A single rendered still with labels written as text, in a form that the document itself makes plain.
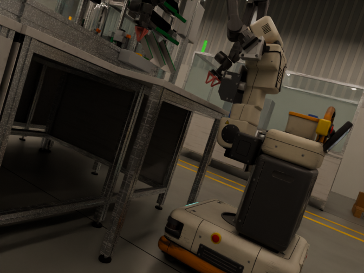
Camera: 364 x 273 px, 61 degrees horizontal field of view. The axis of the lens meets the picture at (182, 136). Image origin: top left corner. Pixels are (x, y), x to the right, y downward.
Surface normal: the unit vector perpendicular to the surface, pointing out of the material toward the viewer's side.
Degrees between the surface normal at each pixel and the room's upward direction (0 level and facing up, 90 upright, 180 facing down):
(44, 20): 90
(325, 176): 90
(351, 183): 90
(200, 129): 90
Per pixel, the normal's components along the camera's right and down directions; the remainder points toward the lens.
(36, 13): 0.85, 0.31
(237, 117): -0.44, -0.08
